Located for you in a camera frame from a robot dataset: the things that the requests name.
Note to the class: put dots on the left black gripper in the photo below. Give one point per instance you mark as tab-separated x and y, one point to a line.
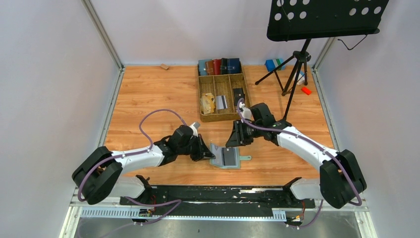
199	148

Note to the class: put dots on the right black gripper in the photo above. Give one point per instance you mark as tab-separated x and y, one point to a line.
237	133

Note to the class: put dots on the green card holder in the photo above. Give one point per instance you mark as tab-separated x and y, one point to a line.
217	162

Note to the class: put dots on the dark card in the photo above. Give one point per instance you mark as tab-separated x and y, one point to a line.
229	157

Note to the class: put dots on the grey credit card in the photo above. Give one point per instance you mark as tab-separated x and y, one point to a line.
221	102

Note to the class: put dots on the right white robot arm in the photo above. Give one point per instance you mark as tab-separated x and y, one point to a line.
341	180

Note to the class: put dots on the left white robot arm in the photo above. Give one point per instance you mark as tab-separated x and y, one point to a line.
100	175

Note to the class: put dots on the black card in tray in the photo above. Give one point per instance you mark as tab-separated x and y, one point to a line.
238	94

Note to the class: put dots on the gold cards pile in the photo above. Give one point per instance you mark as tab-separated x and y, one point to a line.
207	103

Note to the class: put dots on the wicker tray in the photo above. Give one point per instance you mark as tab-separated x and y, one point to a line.
222	88

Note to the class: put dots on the dark blue wallet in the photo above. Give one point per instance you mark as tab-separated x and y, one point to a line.
233	66

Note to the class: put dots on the light blue wallet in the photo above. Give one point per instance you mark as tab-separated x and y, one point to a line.
202	69

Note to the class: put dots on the black wallet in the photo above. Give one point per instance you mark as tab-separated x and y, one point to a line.
223	66

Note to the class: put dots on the blue green white block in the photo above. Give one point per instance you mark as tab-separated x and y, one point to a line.
273	63

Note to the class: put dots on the red small block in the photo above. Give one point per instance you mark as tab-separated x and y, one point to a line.
306	90

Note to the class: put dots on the red wallet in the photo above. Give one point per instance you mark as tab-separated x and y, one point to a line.
217	66

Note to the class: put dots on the brown wallet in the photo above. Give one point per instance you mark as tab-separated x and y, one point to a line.
209	67

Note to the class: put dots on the white blue small object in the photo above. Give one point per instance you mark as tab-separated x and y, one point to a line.
301	78

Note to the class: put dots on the small cardboard piece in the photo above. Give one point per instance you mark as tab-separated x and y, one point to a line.
164	66

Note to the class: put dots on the black music stand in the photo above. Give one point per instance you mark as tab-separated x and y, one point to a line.
291	20

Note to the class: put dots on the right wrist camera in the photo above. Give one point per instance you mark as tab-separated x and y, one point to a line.
244	111

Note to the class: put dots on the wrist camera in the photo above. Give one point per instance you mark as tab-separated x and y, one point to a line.
194	126
244	111

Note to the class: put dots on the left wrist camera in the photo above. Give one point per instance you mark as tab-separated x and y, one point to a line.
194	126

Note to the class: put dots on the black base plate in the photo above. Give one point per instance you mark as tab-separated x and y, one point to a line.
219	201

